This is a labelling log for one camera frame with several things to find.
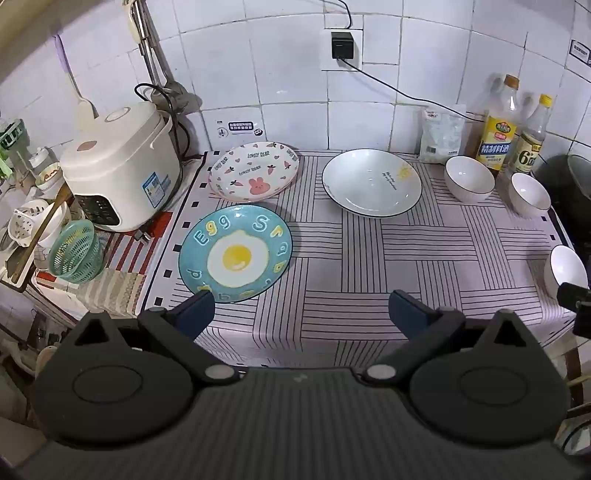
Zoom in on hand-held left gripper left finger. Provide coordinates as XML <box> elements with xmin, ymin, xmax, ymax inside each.
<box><xmin>60</xmin><ymin>290</ymin><xmax>242</xmax><ymax>386</ymax></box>

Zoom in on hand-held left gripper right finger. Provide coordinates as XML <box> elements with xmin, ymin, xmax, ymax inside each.
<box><xmin>361</xmin><ymin>289</ymin><xmax>540</xmax><ymax>386</ymax></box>

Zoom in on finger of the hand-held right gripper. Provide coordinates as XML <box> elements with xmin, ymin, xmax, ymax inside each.
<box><xmin>574</xmin><ymin>301</ymin><xmax>591</xmax><ymax>339</ymax></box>
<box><xmin>556</xmin><ymin>282</ymin><xmax>591</xmax><ymax>311</ymax></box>

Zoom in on white bowl with dark rim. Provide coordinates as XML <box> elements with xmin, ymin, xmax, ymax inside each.
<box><xmin>444</xmin><ymin>155</ymin><xmax>496</xmax><ymax>204</ymax></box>
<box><xmin>543</xmin><ymin>244</ymin><xmax>589</xmax><ymax>302</ymax></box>
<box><xmin>509</xmin><ymin>172</ymin><xmax>553</xmax><ymax>219</ymax></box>

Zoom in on blue fried egg plate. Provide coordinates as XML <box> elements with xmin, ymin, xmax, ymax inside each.
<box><xmin>178</xmin><ymin>205</ymin><xmax>294</xmax><ymax>304</ymax></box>

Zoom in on white plate with sun print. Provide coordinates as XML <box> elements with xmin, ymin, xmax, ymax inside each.
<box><xmin>322</xmin><ymin>148</ymin><xmax>424</xmax><ymax>218</ymax></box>

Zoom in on pink bunny print plate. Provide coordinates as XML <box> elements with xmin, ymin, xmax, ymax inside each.
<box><xmin>208</xmin><ymin>142</ymin><xmax>301</xmax><ymax>203</ymax></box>

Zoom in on striped tablecloth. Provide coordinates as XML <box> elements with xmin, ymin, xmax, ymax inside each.
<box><xmin>141</xmin><ymin>150</ymin><xmax>578</xmax><ymax>370</ymax></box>

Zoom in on red striped cloth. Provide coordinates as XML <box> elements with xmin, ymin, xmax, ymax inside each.
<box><xmin>34</xmin><ymin>210</ymin><xmax>175</xmax><ymax>319</ymax></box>

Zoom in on dark wok with lid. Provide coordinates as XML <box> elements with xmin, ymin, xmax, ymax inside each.
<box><xmin>534</xmin><ymin>154</ymin><xmax>591</xmax><ymax>252</ymax></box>

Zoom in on green plastic basket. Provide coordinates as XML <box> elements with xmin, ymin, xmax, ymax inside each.
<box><xmin>48</xmin><ymin>219</ymin><xmax>104</xmax><ymax>284</ymax></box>

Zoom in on slim vinegar bottle yellow cap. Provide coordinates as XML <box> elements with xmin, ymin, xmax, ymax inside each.
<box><xmin>507</xmin><ymin>94</ymin><xmax>554</xmax><ymax>177</ymax></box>

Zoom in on white rice cooker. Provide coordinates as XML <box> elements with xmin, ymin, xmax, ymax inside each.
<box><xmin>59</xmin><ymin>102</ymin><xmax>184</xmax><ymax>232</ymax></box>

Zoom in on wooden stick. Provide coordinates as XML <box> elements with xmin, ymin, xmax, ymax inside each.
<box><xmin>9</xmin><ymin>187</ymin><xmax>75</xmax><ymax>283</ymax></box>

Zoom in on large cooking oil bottle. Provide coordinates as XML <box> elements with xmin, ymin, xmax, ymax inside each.
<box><xmin>475</xmin><ymin>74</ymin><xmax>521</xmax><ymax>177</ymax></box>

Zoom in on white salt bag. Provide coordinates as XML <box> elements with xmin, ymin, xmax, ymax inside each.
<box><xmin>419</xmin><ymin>105</ymin><xmax>467</xmax><ymax>165</ymax></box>

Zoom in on white plastic strainer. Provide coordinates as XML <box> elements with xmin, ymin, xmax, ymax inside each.
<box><xmin>8</xmin><ymin>199</ymin><xmax>71</xmax><ymax>251</ymax></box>

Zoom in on small bowl with red print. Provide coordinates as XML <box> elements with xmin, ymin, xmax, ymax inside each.
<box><xmin>34</xmin><ymin>161</ymin><xmax>66</xmax><ymax>191</ymax></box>

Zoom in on white rice paddle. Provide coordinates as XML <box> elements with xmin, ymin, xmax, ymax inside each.
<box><xmin>68</xmin><ymin>69</ymin><xmax>99</xmax><ymax>136</ymax></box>

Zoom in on hanging metal ladles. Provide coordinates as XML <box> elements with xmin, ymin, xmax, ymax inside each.
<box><xmin>124</xmin><ymin>0</ymin><xmax>204</xmax><ymax>114</ymax></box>

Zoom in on black power adapter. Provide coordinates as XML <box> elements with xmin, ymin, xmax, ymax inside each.
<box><xmin>330</xmin><ymin>30</ymin><xmax>356</xmax><ymax>61</ymax></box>

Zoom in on small wall sticker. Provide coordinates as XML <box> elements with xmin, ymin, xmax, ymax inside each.
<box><xmin>215</xmin><ymin>119</ymin><xmax>265</xmax><ymax>140</ymax></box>

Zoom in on black cooker power cord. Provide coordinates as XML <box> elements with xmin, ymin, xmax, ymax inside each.
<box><xmin>134</xmin><ymin>82</ymin><xmax>192</xmax><ymax>160</ymax></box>

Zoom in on white wall socket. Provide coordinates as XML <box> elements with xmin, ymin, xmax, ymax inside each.
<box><xmin>321</xmin><ymin>27</ymin><xmax>365</xmax><ymax>72</ymax></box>

